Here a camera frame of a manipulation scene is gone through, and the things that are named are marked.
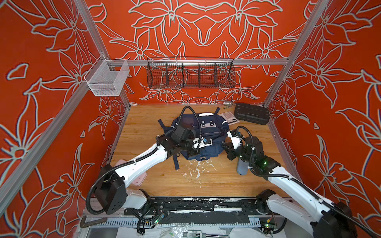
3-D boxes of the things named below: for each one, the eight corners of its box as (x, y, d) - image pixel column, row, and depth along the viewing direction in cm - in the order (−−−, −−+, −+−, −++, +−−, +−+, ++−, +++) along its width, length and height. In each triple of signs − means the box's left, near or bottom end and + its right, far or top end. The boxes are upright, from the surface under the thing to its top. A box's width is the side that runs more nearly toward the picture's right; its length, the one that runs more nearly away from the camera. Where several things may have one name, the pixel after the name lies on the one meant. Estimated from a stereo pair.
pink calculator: (229, 126, 107) (230, 124, 105) (219, 116, 114) (220, 113, 112) (238, 122, 110) (239, 119, 107) (228, 112, 116) (228, 109, 114)
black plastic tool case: (232, 118, 111) (233, 113, 107) (235, 104, 122) (236, 98, 117) (266, 127, 106) (269, 122, 102) (266, 111, 117) (269, 105, 112)
